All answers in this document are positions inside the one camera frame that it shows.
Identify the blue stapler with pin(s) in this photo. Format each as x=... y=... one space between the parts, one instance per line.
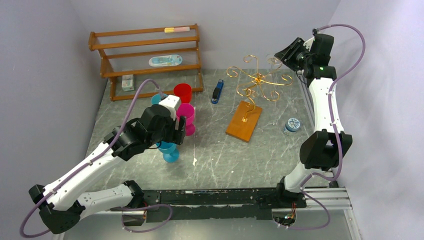
x=217 y=92

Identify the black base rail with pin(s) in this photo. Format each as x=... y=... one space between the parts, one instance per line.
x=204 y=204

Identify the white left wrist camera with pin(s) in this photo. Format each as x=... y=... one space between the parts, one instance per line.
x=172 y=103

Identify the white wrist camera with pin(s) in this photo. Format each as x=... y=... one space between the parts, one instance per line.
x=172 y=103
x=308 y=43

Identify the yellow pink eraser bar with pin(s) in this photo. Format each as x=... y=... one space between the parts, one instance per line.
x=177 y=29

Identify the gold wire wine glass rack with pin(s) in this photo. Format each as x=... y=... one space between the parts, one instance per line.
x=247 y=114

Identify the wooden shelf rack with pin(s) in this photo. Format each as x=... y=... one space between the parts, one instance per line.
x=147 y=51

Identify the clear wine glass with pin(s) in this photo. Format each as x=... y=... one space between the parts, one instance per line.
x=274 y=63

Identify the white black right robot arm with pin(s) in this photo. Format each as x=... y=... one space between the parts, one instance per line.
x=328 y=143

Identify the pink plastic wine glass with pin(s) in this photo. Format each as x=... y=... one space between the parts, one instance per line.
x=188 y=111

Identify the red plastic wine glass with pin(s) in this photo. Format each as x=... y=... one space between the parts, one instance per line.
x=184 y=92

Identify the blue white oval package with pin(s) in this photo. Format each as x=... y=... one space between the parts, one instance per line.
x=165 y=60

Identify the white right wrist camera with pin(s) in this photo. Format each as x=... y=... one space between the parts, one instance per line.
x=308 y=43

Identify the teal plastic wine glass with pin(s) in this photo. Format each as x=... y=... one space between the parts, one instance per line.
x=157 y=98

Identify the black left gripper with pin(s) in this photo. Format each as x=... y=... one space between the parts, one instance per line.
x=177 y=136

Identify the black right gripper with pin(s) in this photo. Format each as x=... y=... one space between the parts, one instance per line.
x=294 y=54

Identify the small teal white box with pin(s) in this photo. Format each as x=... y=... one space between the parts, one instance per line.
x=128 y=83

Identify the blue wine glass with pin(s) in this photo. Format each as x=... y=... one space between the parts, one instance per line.
x=169 y=151

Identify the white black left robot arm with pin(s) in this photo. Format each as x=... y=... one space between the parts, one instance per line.
x=64 y=202

